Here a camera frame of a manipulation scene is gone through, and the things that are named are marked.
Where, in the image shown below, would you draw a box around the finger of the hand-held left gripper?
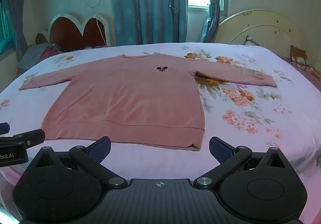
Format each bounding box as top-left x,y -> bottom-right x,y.
0,122 -> 11,136
13,129 -> 46,150

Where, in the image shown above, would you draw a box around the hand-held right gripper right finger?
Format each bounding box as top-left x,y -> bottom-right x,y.
193,137 -> 289,188

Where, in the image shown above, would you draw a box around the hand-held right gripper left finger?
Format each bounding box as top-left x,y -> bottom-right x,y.
33,136 -> 128,188

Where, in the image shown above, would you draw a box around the pink long-sleeve sweater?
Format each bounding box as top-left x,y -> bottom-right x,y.
19,53 -> 277,151

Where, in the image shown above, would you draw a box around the pile of clothes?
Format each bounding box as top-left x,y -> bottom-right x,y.
17,43 -> 64,72

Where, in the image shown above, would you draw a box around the floral bed sheet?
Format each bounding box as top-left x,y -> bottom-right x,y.
0,43 -> 321,224

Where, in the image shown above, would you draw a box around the teal side window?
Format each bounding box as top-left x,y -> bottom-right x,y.
0,0 -> 16,54

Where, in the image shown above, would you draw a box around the small patterned pillow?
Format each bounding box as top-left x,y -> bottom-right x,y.
244,35 -> 260,46

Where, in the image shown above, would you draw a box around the grey side curtain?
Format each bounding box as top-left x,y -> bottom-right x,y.
0,0 -> 28,69

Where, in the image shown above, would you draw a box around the pink pillow with brown print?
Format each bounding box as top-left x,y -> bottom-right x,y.
281,44 -> 321,82

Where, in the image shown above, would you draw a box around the cream bed headboard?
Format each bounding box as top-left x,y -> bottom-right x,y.
216,8 -> 311,64

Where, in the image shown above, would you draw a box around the wide blue curtain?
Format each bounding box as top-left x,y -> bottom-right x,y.
110,0 -> 189,46

